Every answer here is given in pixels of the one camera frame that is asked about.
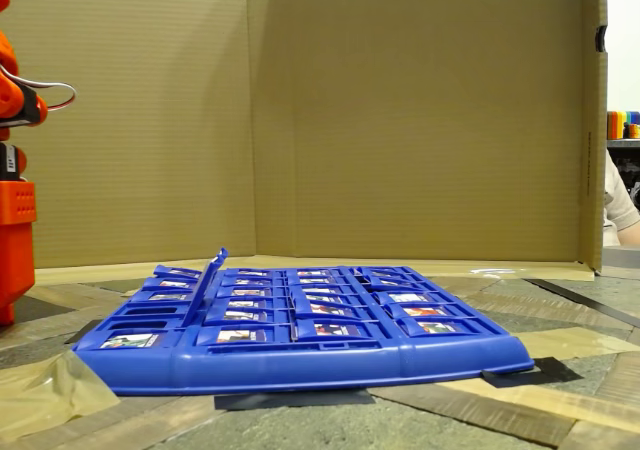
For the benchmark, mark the red card tile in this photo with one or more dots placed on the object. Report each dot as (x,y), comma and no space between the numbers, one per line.
(192,310)
(224,254)

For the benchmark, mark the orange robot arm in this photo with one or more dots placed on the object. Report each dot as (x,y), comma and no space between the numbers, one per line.
(7,102)

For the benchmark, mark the orange robot arm base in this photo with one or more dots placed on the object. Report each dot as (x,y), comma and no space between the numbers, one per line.
(15,250)

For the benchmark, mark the Glance flip tile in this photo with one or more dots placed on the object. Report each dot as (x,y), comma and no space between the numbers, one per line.
(312,273)

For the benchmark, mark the Madame Vine flip tile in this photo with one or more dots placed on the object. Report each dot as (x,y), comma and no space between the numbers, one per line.
(315,280)

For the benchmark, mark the Thundershock flip tile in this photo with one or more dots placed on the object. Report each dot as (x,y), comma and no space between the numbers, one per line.
(322,298)

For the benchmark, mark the Spright flip tile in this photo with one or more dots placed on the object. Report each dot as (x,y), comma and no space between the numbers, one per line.
(392,283)

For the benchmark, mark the Mr Mist flip tile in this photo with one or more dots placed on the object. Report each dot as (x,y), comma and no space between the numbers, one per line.
(407,298)

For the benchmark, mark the Rumbler flip tile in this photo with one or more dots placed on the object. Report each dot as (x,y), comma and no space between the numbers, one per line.
(425,312)

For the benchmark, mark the blue character flip tile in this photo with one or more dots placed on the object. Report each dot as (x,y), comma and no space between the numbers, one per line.
(239,336)
(131,341)

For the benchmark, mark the Swapshift flip tile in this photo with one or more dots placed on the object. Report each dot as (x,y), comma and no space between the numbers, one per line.
(437,327)

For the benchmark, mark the Robo-Joe flip tile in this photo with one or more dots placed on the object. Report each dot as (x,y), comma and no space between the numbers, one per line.
(167,297)

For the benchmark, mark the brown cardboard box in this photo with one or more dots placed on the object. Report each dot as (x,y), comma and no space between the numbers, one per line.
(400,120)

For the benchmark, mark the blue guess who game board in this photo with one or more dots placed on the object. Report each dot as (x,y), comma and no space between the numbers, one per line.
(300,367)

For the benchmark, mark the black tape piece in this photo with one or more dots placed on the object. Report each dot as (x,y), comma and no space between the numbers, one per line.
(82,334)

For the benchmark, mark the long black tape strip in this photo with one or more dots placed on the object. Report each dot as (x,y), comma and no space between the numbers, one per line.
(590,304)

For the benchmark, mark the tan packing tape piece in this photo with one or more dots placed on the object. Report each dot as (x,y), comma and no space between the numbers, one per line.
(45,395)
(575,342)

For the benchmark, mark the person in white shirt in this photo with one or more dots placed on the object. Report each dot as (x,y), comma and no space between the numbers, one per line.
(617,195)

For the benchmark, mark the rainbow coloured plastic stack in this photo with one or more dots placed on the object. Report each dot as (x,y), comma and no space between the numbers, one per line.
(616,125)

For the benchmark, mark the grey shelf board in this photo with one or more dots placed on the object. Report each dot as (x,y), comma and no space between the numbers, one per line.
(625,143)

